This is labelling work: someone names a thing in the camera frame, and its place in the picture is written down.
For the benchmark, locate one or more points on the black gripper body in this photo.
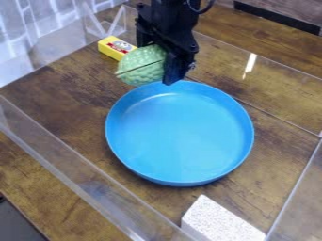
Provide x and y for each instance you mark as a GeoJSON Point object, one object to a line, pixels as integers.
{"type": "Point", "coordinates": [170, 19]}

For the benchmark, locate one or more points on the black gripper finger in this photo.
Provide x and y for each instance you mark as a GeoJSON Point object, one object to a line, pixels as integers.
{"type": "Point", "coordinates": [144, 38]}
{"type": "Point", "coordinates": [175, 67]}

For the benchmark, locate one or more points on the green bumpy bitter gourd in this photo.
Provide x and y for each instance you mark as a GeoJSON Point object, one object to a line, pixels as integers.
{"type": "Point", "coordinates": [140, 67]}

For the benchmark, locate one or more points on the blue round plastic tray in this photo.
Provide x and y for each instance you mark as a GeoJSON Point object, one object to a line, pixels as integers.
{"type": "Point", "coordinates": [180, 135]}

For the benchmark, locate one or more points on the yellow rectangular block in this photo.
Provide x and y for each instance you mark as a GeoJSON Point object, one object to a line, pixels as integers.
{"type": "Point", "coordinates": [115, 47]}

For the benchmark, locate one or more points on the white speckled foam block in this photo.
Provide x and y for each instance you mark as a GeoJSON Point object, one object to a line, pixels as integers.
{"type": "Point", "coordinates": [211, 223]}

